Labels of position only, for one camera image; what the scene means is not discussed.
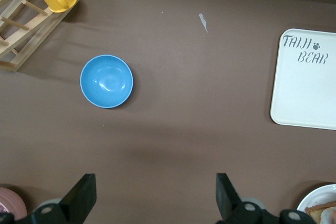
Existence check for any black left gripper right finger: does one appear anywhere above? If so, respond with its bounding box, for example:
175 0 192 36
215 173 279 224

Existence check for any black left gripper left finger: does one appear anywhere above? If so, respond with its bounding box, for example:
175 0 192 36
31 173 97 224

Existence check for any white round plate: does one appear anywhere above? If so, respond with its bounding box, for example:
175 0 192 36
296 184 336 224

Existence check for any bread slice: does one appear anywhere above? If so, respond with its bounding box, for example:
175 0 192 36
304 200 336 224

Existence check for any fried egg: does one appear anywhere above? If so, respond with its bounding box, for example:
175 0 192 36
321 206 336 224

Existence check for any pink bowl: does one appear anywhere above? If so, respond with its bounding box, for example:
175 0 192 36
0 187 28 219

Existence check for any blue bowl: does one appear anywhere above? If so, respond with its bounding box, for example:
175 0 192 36
79 54 135 109

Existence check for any cream bear print tray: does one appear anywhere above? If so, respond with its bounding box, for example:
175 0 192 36
269 28 336 131

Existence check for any wooden peg rack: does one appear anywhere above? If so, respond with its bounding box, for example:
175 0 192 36
0 0 89 72

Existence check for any grey tape scrap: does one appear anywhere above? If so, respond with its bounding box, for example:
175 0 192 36
198 13 209 33

